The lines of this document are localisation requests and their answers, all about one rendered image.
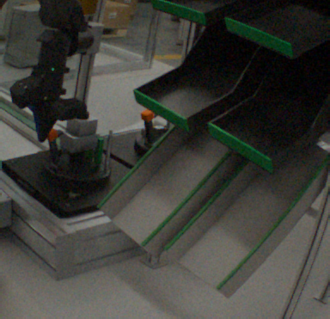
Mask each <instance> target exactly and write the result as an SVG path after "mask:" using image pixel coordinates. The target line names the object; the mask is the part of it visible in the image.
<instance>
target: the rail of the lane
mask: <svg viewBox="0 0 330 319"><path fill-rule="evenodd" d="M0 188H1V189H2V190H3V191H4V192H5V193H6V194H7V195H8V196H9V197H10V198H11V199H12V204H11V209H12V214H11V218H12V224H11V225H10V226H5V227H2V228H0V231H2V232H3V233H4V235H5V236H6V237H8V239H10V240H11V241H12V242H13V243H14V244H15V245H16V247H18V248H19V249H20V250H22V251H23V253H24V254H25V255H27V257H29V258H31V260H32V261H33V262H35V263H36V265H37V266H39V267H40V268H41V269H43V270H44V271H45V272H46V273H48V274H49V275H50V276H51V277H52V278H53V279H54V280H56V281H60V280H63V279H68V278H71V277H72V276H73V277H74V276H75V272H74V270H75V259H76V257H75V252H76V231H75V230H73V229H72V228H71V227H70V226H69V225H68V224H66V223H65V222H64V221H63V220H61V219H60V218H58V217H57V216H55V215H53V214H52V213H51V212H50V211H48V210H47V209H46V208H45V207H44V206H43V205H42V204H41V203H40V202H38V201H37V200H36V194H35V191H34V190H33V189H32V188H31V187H30V186H29V185H27V184H25V182H23V181H22V180H17V182H16V183H15V182H14V181H13V180H12V179H10V178H9V177H8V176H7V175H6V174H5V173H4V172H3V171H2V170H1V169H0Z"/></svg>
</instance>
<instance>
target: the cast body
mask: <svg viewBox="0 0 330 319"><path fill-rule="evenodd" d="M97 126H98V119H97V118H96V117H94V116H92V115H91V114H89V112H88V111H87V113H86V116H85V117H84V118H79V119H74V120H67V126H66V130H64V131H63V132H64V134H63V135H61V136H60V140H59V145H61V146H63V147H64V148H65V149H66V150H68V151H70V152H71V153H75V152H78V151H83V150H89V149H94V148H97V142H98V137H99V136H100V134H99V133H98V132H97Z"/></svg>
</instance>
